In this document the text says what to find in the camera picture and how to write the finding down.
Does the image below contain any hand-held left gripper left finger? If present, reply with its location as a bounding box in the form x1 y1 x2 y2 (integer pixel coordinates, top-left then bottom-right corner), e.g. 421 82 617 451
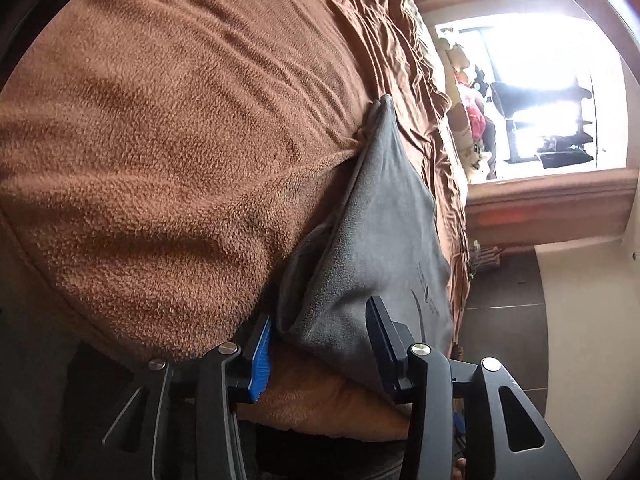
56 316 275 480

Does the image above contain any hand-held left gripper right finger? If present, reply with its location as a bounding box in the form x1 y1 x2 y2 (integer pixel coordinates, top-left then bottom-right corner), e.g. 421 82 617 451
365 296 583 480

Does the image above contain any grey t-shirt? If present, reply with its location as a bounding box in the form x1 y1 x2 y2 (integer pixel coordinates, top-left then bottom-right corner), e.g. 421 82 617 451
274 94 455 401

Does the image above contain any white nightstand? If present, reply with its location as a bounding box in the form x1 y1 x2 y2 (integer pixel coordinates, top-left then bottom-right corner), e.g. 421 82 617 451
465 240 507 274

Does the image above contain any brown fleece blanket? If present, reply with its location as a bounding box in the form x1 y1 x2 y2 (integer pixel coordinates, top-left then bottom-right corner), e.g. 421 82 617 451
0 0 472 433

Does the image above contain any pink plush toy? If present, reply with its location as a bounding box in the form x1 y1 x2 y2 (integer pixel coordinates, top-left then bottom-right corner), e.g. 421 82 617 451
462 87 490 140

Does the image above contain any dark hanging garment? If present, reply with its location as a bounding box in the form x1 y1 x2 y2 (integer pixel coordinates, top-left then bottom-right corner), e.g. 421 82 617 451
537 146 597 170

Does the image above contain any black hanging coat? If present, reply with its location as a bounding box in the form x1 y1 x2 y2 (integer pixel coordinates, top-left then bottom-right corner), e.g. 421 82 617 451
487 81 595 113

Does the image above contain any bedroom window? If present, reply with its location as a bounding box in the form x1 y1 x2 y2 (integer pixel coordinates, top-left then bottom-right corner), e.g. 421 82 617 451
434 12 630 182

